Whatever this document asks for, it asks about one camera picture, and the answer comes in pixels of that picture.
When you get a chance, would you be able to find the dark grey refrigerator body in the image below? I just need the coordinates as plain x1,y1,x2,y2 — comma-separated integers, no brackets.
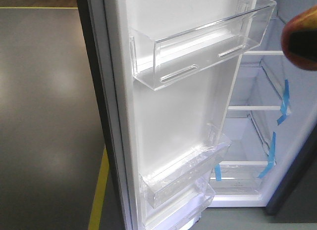
210,0,317,210

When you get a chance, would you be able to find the clear door bin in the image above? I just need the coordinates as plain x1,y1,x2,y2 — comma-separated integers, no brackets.
129,0,276,91
140,123,230,209
140,177,215,230

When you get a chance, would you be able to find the clear lower door bin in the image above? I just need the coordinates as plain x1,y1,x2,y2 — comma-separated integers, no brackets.
140,177,215,230

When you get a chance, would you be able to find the refrigerator door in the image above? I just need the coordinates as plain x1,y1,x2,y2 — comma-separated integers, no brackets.
75,0,277,230

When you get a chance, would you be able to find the clear middle door bin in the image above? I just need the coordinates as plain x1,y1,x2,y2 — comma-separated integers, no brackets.
140,123,230,209

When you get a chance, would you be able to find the red yellow apple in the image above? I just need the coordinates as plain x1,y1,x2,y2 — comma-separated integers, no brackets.
281,5,317,71

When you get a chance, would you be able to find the clear upper door bin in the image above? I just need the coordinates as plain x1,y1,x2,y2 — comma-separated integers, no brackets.
129,0,276,91

